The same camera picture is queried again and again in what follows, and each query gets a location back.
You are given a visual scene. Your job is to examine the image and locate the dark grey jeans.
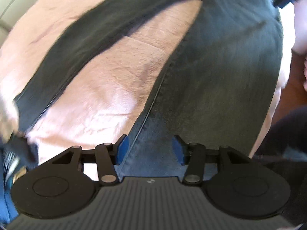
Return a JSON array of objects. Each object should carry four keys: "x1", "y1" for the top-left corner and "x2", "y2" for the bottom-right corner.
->
[{"x1": 13, "y1": 0, "x2": 283, "y2": 180}]

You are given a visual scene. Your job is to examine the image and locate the pink bed cover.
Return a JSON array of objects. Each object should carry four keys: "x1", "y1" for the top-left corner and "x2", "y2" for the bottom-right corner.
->
[{"x1": 0, "y1": 0, "x2": 288, "y2": 180}]

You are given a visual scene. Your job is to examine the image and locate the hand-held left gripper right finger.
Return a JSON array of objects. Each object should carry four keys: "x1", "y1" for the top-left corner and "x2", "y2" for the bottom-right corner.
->
[{"x1": 172, "y1": 135, "x2": 262, "y2": 186}]

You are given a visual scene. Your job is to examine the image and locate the white wardrobe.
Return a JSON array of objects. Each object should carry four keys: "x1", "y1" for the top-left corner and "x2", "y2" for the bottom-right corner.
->
[{"x1": 0, "y1": 0, "x2": 60, "y2": 36}]

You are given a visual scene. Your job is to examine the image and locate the dark navy garment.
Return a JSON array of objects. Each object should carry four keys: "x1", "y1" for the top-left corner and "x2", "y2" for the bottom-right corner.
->
[{"x1": 5, "y1": 131, "x2": 39, "y2": 163}]

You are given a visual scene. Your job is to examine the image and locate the striped garment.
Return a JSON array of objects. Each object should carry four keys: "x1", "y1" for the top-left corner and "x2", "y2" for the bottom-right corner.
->
[{"x1": 2, "y1": 149, "x2": 27, "y2": 185}]

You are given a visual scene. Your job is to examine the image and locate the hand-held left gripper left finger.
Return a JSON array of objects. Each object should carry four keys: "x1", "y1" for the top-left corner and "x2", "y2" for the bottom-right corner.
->
[{"x1": 40, "y1": 135, "x2": 129, "y2": 186}]

